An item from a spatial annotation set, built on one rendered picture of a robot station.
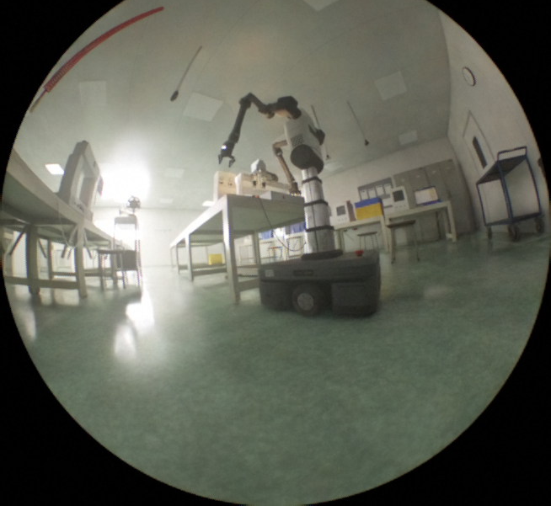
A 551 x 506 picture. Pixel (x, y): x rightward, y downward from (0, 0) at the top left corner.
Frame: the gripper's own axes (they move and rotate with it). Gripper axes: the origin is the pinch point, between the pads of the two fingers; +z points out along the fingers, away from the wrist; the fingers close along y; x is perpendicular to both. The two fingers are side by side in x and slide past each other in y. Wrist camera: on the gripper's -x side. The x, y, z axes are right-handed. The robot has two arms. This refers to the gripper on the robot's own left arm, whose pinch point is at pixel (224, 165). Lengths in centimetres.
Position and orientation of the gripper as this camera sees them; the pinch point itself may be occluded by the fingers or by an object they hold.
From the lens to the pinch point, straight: 139.2
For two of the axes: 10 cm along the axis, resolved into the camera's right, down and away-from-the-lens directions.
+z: -3.0, 9.3, 2.0
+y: -6.1, -0.3, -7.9
